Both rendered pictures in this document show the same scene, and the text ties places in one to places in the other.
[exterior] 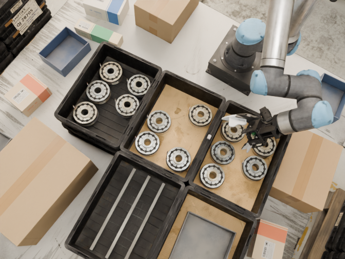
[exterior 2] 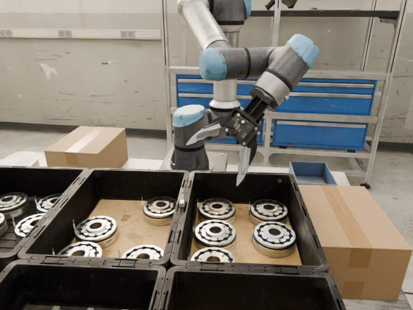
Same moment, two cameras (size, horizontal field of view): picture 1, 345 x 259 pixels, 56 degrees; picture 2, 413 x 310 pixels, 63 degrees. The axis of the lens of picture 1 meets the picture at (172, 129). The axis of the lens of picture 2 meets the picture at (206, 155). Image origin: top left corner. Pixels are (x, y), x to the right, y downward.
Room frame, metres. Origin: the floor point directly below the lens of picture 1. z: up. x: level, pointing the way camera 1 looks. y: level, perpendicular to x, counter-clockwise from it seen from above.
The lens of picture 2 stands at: (-0.29, -0.04, 1.37)
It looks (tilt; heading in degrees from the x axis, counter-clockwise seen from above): 24 degrees down; 346
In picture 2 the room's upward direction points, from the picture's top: straight up
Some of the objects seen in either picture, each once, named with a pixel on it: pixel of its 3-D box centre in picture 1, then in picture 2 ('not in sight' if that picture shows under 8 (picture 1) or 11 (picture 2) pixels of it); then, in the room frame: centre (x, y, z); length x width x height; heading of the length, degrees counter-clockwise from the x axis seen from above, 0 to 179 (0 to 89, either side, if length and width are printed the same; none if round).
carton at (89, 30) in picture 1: (99, 34); not in sight; (0.91, 0.45, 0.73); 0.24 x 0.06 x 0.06; 76
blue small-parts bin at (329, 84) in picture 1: (328, 98); (311, 179); (0.77, -0.73, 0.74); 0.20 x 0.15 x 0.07; 161
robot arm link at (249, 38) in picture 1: (250, 36); (190, 125); (0.88, -0.27, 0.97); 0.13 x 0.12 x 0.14; 92
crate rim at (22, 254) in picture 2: (174, 123); (120, 208); (0.44, 0.00, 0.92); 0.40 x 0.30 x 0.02; 163
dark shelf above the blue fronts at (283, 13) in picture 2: not in sight; (309, 14); (2.22, -1.47, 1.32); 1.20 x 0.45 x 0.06; 68
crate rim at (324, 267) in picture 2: (241, 156); (244, 213); (0.35, -0.29, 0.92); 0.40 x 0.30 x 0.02; 163
